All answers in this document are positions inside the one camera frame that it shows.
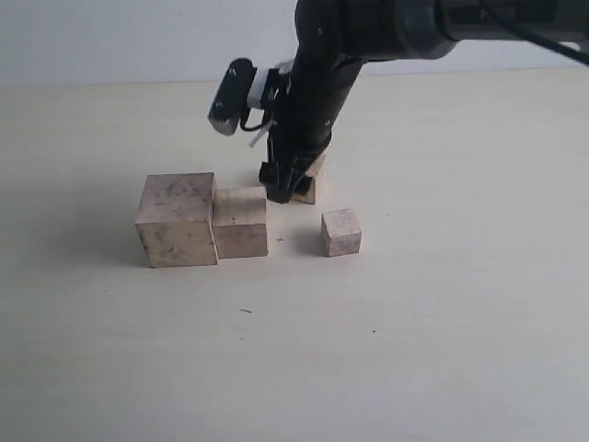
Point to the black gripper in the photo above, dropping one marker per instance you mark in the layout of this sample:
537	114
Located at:
306	110

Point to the third largest wooden cube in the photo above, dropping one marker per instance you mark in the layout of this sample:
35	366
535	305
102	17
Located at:
317	173

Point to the second largest wooden cube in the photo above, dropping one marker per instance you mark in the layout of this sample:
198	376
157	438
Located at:
240	222

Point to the smallest wooden cube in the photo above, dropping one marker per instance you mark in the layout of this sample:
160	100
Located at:
341	232

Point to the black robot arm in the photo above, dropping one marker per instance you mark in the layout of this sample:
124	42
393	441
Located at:
336	39

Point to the black and grey wrist camera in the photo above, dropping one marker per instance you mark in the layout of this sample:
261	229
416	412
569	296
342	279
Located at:
245	98

